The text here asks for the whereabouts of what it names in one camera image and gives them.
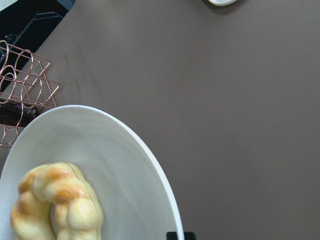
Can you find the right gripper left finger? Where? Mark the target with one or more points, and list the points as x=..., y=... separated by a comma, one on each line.
x=172, y=235

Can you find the cream rabbit tray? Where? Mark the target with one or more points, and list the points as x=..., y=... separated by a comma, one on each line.
x=222, y=3

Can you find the copper wire bottle rack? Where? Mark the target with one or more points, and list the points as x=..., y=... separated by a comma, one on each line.
x=23, y=79

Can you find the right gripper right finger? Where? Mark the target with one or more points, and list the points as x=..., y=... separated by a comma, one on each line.
x=189, y=235

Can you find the braided glazed donut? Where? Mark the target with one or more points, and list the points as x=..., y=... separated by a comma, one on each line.
x=56, y=203

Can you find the white round plate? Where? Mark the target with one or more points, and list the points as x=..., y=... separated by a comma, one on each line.
x=135, y=195

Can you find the tea bottle in rack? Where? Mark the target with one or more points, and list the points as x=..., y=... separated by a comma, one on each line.
x=16, y=114

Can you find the black monitor stand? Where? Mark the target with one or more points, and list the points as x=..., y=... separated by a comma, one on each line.
x=26, y=24

